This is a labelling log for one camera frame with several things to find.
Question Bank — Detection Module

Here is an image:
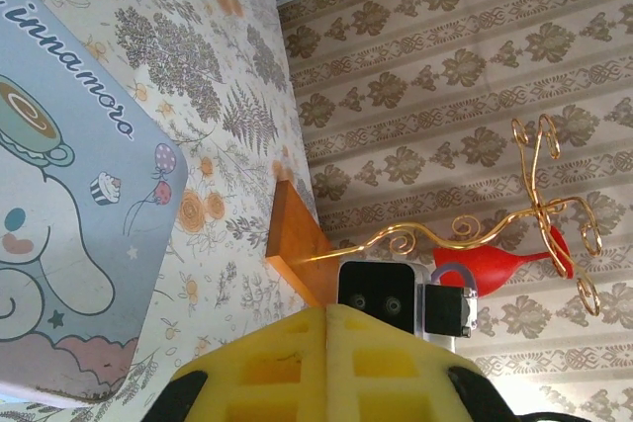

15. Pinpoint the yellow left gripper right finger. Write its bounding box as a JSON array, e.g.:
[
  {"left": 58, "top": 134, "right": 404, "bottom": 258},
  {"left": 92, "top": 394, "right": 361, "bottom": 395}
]
[{"left": 325, "top": 302, "right": 518, "bottom": 422}]

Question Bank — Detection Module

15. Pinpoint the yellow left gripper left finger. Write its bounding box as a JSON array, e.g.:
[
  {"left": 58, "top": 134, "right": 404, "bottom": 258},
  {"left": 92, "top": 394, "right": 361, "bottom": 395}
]
[{"left": 142, "top": 305, "right": 330, "bottom": 422}]

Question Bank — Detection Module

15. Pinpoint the blue cartoon tin box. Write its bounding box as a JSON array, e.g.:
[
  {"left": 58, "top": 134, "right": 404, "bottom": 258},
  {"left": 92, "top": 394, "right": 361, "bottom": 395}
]
[{"left": 0, "top": 0, "right": 190, "bottom": 408}]

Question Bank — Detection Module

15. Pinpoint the red plastic wine glass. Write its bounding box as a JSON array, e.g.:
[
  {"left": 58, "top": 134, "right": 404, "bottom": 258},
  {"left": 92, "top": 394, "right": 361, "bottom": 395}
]
[{"left": 432, "top": 225, "right": 579, "bottom": 300}]

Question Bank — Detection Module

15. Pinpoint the wooden base block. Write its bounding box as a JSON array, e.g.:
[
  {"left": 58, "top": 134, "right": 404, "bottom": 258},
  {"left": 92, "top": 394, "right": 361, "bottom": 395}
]
[{"left": 265, "top": 179, "right": 343, "bottom": 308}]

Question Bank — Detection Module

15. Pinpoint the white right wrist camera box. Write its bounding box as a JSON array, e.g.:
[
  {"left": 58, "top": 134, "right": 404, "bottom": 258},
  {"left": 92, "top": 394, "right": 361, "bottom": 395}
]
[{"left": 337, "top": 258, "right": 480, "bottom": 350}]

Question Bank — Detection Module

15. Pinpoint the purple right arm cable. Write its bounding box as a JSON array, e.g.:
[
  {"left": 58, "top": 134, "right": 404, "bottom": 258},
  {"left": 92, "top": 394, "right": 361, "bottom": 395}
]
[{"left": 432, "top": 265, "right": 479, "bottom": 295}]

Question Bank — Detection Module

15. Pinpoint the gold wire curled stand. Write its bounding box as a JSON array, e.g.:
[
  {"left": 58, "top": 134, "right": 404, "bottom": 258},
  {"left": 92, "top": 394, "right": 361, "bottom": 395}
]
[{"left": 296, "top": 114, "right": 603, "bottom": 318}]

